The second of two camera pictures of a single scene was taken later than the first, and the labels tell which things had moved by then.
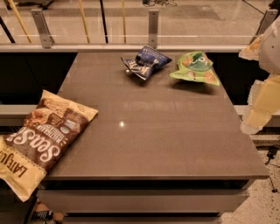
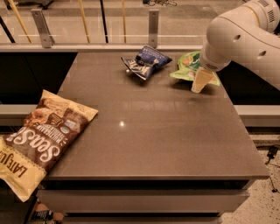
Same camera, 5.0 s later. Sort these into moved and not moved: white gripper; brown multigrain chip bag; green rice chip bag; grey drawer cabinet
Moved: white gripper
Not moved: grey drawer cabinet; green rice chip bag; brown multigrain chip bag
